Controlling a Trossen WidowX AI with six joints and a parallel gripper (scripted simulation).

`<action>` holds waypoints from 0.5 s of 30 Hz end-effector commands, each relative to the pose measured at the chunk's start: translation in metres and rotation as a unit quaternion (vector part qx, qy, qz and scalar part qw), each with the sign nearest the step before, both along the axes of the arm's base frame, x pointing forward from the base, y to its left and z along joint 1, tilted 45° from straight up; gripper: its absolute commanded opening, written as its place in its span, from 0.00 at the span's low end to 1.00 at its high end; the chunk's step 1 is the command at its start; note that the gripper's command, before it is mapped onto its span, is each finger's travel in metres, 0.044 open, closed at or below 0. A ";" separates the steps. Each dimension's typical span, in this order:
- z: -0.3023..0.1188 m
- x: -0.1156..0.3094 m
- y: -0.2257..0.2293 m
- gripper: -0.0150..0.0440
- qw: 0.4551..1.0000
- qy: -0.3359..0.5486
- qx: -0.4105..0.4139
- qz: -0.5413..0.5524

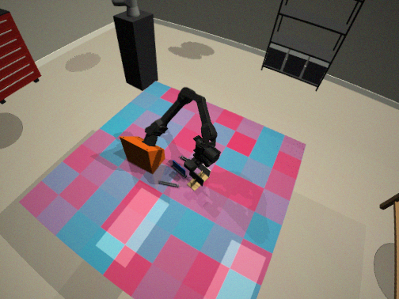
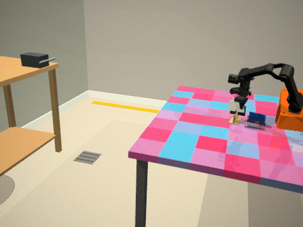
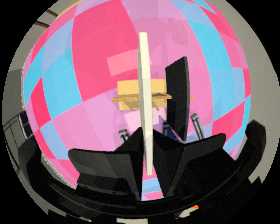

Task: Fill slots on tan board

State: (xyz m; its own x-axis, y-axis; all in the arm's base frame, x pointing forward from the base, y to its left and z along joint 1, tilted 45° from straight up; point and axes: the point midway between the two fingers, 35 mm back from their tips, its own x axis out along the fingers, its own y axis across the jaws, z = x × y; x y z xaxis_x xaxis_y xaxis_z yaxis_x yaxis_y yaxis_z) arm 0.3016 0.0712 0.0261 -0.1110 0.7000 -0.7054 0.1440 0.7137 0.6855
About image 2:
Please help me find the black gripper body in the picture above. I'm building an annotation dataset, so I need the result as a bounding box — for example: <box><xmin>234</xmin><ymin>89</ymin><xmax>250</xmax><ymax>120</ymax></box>
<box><xmin>234</xmin><ymin>86</ymin><xmax>251</xmax><ymax>103</ymax></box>

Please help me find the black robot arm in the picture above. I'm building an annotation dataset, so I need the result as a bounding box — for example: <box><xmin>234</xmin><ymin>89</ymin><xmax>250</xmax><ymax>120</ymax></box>
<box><xmin>228</xmin><ymin>63</ymin><xmax>303</xmax><ymax>114</ymax></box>

